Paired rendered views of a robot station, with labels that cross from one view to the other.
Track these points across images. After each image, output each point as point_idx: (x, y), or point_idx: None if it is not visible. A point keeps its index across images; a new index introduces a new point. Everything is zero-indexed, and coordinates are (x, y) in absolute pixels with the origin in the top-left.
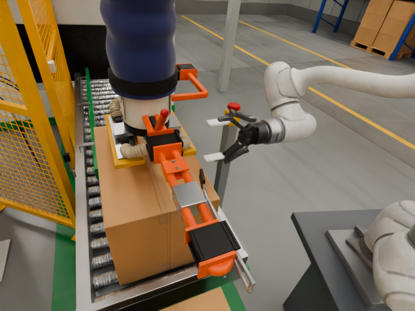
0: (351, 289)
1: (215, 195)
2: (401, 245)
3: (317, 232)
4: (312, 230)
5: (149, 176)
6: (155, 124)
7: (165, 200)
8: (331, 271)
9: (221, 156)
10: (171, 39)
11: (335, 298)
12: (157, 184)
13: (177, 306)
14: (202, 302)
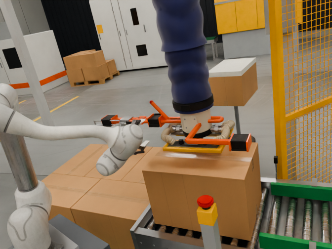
0: (60, 229)
1: (145, 169)
2: (41, 182)
3: (85, 244)
4: (89, 243)
5: (184, 153)
6: (172, 118)
7: (163, 154)
8: (72, 229)
9: (141, 145)
10: (173, 82)
11: (68, 220)
12: (176, 154)
13: (149, 201)
14: (140, 210)
